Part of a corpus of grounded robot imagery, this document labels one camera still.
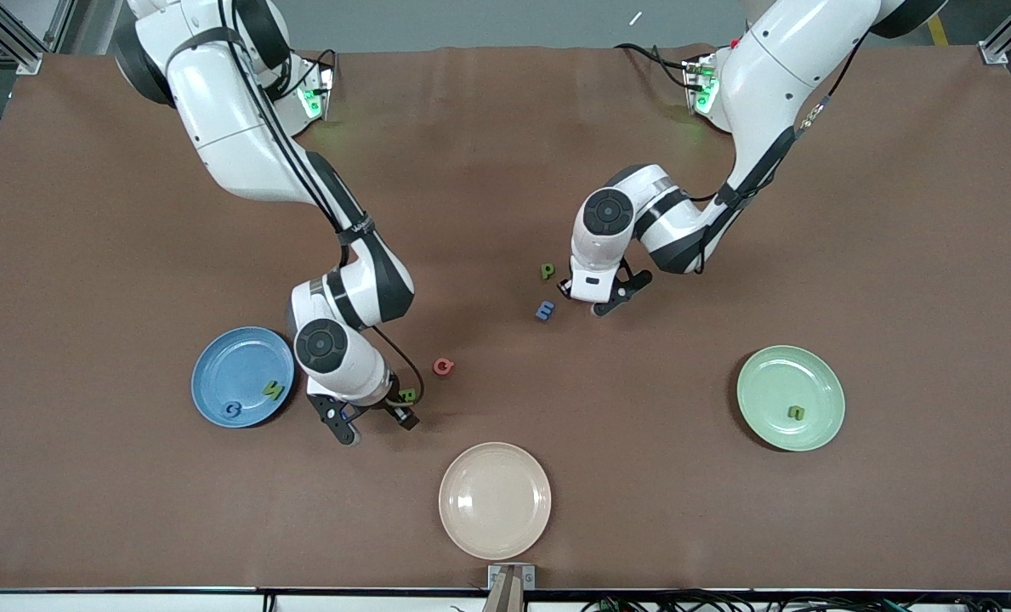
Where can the green lowercase letter n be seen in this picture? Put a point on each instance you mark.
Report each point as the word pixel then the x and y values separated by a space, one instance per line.
pixel 796 412

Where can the brown table mat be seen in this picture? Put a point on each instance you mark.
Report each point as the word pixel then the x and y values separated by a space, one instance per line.
pixel 488 153

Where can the red letter Q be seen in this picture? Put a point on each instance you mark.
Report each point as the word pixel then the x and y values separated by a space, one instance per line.
pixel 436 366

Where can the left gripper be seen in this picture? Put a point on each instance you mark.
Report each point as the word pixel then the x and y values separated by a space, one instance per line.
pixel 565 287

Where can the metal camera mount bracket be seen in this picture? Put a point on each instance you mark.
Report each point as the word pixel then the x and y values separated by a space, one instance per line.
pixel 495 576

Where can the blue letter C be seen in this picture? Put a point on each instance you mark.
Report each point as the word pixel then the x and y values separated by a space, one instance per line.
pixel 226 410

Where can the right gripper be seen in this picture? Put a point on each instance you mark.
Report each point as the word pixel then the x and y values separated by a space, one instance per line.
pixel 396 411

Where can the blue letter m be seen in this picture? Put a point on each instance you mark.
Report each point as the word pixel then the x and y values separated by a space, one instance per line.
pixel 545 310

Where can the green uppercase letter N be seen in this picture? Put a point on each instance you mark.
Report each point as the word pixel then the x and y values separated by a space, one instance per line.
pixel 273 389

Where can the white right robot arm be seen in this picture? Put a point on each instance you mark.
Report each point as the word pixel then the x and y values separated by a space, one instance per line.
pixel 233 127

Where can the blue plate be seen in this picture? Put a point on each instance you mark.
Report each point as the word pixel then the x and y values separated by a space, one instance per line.
pixel 237 365

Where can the beige plate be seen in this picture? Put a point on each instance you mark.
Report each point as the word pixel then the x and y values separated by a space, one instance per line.
pixel 495 501

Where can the white table edge rail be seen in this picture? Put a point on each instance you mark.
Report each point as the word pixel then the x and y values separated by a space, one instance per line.
pixel 131 602

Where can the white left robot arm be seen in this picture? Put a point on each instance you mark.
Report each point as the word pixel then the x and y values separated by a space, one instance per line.
pixel 769 76

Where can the green plate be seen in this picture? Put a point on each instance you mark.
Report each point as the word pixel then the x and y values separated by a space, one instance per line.
pixel 777 382

